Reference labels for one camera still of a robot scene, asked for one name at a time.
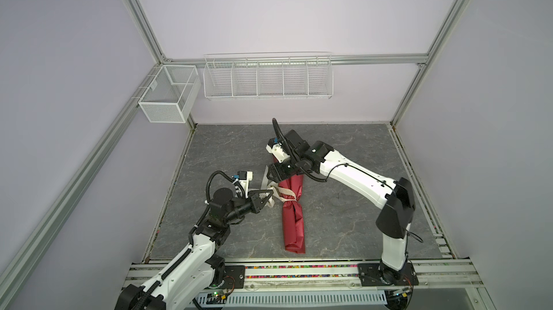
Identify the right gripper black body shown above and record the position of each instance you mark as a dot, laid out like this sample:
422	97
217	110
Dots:
290	167

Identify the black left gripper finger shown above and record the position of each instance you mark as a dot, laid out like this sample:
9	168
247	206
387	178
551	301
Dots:
260	196
256	205

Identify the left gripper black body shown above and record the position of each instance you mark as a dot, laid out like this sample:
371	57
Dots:
240	208

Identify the cream printed ribbon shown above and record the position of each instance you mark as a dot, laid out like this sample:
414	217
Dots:
274	191

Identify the dark red wrapping paper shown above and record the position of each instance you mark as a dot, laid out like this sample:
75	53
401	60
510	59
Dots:
293	224

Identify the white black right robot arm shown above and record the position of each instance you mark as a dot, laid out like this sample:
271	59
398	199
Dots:
394	198

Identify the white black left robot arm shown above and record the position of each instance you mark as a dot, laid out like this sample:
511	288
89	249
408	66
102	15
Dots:
197	266

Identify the white perforated vent panel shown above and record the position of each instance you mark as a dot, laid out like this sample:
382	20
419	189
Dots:
293	299

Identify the small white mesh basket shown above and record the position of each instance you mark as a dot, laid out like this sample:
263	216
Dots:
171	94

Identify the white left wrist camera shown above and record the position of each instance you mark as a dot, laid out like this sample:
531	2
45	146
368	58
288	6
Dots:
241	183

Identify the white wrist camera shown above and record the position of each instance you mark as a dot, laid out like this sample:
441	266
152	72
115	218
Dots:
275	148
241	183

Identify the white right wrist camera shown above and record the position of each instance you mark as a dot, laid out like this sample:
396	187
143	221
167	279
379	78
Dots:
275	148

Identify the long white wire basket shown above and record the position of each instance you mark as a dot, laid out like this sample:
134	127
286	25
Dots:
268	75

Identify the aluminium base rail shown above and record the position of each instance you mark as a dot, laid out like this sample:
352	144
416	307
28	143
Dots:
335	275

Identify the aluminium frame profile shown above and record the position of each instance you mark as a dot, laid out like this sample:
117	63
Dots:
31	253

